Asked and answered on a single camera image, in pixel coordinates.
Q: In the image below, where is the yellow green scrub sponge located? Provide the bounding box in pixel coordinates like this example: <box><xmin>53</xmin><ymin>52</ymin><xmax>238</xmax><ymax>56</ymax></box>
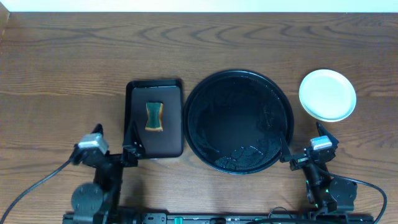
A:
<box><xmin>145</xmin><ymin>102</ymin><xmax>164</xmax><ymax>131</ymax></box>

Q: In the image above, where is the mint green plate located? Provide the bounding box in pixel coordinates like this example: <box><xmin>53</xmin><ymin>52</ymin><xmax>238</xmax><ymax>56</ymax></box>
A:
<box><xmin>298</xmin><ymin>69</ymin><xmax>357</xmax><ymax>122</ymax></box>

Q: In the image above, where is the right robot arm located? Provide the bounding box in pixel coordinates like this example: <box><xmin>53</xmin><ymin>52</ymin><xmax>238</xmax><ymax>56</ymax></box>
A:
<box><xmin>280</xmin><ymin>123</ymin><xmax>357</xmax><ymax>223</ymax></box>

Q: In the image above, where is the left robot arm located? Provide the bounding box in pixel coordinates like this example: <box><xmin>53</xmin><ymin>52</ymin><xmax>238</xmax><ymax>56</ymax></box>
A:
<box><xmin>62</xmin><ymin>121</ymin><xmax>145</xmax><ymax>224</ymax></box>

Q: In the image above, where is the black rectangular tray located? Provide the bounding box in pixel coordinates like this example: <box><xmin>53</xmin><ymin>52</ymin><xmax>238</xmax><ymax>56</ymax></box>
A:
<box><xmin>124</xmin><ymin>79</ymin><xmax>183</xmax><ymax>159</ymax></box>

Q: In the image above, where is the black round tray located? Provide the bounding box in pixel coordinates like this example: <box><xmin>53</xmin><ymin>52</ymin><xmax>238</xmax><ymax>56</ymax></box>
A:
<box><xmin>183</xmin><ymin>69</ymin><xmax>294</xmax><ymax>175</ymax></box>

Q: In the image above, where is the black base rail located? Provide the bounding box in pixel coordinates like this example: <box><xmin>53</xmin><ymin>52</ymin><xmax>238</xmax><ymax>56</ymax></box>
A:
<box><xmin>62</xmin><ymin>208</ymin><xmax>374</xmax><ymax>224</ymax></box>

